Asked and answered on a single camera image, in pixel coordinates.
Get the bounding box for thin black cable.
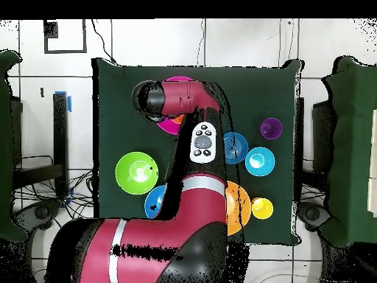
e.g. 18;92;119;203
90;18;119;65

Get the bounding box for large orange bowl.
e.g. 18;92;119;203
225;180;252;236

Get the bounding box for medium blue bowl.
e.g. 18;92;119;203
144;184;168;220

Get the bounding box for small light blue bowl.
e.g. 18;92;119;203
244;146;276;178

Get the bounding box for blue tape strip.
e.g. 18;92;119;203
54;90;72;113

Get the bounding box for yellow cup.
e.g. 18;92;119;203
250;197;274;220

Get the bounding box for dark blue bowl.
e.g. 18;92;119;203
222;131;249;165

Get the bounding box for green cloth covered side table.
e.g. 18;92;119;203
319;55;377;249
0;49;29;243

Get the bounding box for large pink bowl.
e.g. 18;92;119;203
155;75;196;136

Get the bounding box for black metal frame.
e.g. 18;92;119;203
11;92;69;198

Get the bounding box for black square floor frame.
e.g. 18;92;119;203
43;18;88;55

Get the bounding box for tangle of floor cables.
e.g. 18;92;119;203
13;154;95;225

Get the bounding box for large green bowl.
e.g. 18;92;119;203
114;151;159;195

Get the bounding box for purple cup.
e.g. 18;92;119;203
259;117;283;141

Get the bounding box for dark green tablecloth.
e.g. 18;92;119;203
91;57;304;247

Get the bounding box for dark grey chair base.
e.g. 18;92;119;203
295;201;332;234
13;200;61;234

